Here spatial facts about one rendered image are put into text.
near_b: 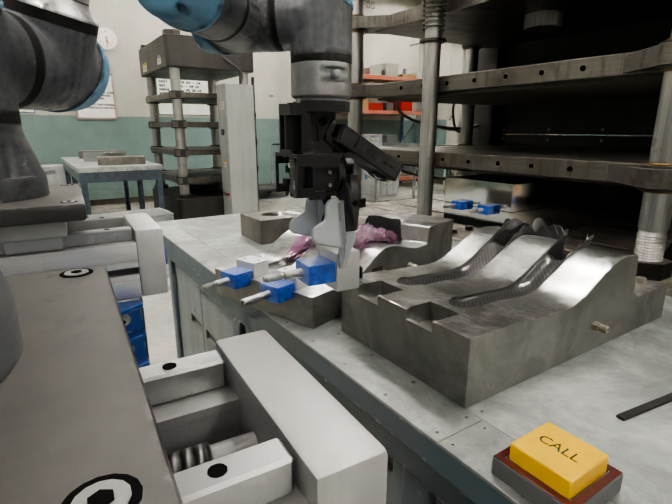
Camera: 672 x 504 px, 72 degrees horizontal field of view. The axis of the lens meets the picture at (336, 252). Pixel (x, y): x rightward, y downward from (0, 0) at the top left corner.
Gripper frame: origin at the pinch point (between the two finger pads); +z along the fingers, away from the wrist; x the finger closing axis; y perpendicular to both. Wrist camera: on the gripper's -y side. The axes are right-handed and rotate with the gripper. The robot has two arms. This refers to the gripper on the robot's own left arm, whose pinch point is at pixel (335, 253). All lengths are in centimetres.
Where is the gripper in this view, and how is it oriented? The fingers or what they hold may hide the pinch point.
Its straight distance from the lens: 63.7
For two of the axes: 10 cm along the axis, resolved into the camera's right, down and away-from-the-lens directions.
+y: -8.8, 1.2, -4.7
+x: 4.8, 2.3, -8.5
